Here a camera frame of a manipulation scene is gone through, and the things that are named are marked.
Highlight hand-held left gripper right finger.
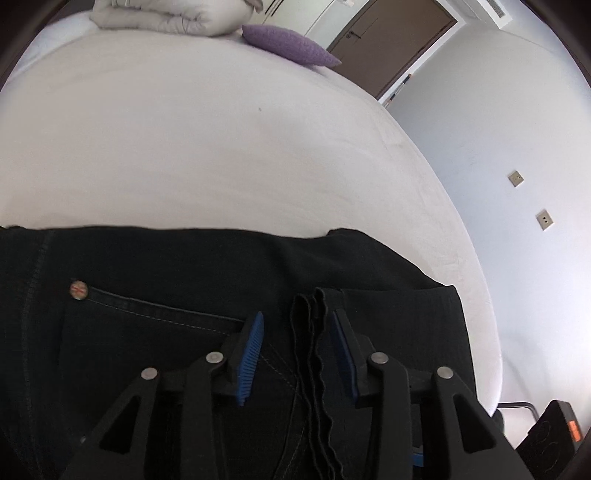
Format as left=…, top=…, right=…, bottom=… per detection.
left=325, top=309, right=525, bottom=480

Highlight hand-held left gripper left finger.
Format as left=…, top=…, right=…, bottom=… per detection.
left=60, top=311, right=265, bottom=480

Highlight black pants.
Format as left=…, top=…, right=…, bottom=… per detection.
left=0, top=224, right=478, bottom=480

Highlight black metal rod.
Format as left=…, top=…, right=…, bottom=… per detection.
left=499, top=401, right=539, bottom=422

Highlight black device with orange label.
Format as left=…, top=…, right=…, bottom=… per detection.
left=515, top=399, right=585, bottom=476

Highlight bed with white sheet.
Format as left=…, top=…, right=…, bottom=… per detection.
left=0, top=11, right=504, bottom=409

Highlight thin stick by door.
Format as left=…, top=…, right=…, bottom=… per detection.
left=385, top=74, right=412, bottom=105

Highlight purple pillow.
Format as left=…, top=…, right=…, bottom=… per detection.
left=241, top=24, right=342, bottom=69

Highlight brown door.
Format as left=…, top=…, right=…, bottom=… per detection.
left=325, top=0, right=458, bottom=100

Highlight white wardrobe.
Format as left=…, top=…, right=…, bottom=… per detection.
left=261, top=0, right=370, bottom=49

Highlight folded beige duvet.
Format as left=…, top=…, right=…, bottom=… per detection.
left=90, top=0, right=265, bottom=38

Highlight white ceiling air vent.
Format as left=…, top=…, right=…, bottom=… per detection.
left=475, top=0, right=514, bottom=20

